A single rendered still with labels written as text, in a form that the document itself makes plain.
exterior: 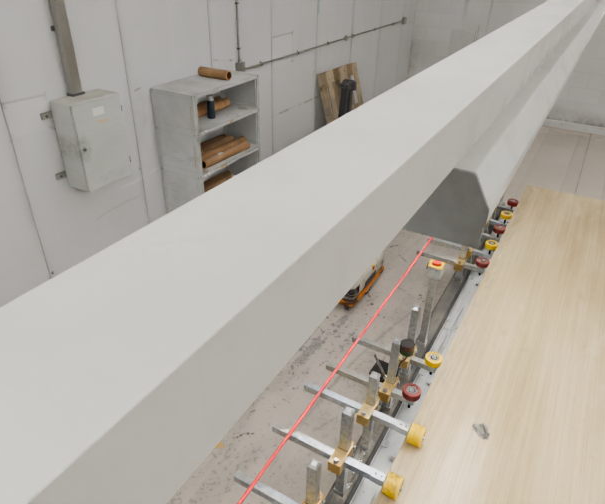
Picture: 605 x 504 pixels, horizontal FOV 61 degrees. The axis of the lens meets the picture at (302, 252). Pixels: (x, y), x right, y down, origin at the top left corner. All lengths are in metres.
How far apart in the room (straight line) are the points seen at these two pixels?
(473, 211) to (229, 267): 0.37
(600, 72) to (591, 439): 7.61
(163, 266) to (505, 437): 2.15
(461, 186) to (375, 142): 0.21
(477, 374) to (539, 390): 0.26
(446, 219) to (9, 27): 3.34
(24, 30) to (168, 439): 3.61
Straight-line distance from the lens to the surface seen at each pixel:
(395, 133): 0.35
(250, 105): 4.92
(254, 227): 0.22
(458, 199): 0.53
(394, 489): 1.95
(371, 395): 2.13
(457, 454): 2.18
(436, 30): 9.80
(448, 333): 3.14
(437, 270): 2.58
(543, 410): 2.46
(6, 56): 3.67
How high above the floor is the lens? 2.57
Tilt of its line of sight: 31 degrees down
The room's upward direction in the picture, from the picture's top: 1 degrees clockwise
